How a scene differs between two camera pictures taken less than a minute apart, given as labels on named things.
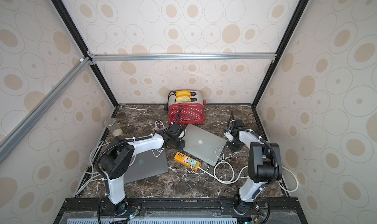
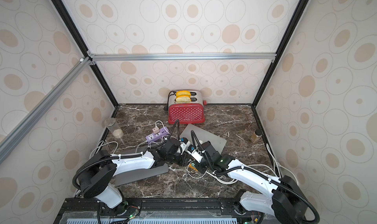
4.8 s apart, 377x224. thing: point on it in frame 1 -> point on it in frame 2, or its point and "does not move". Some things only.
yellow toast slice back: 183,92 does not move
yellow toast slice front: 183,98 does not move
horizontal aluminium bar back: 120,57 does not move
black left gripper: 183,143 -> 183,158
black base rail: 180,210 does not move
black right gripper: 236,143 -> 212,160
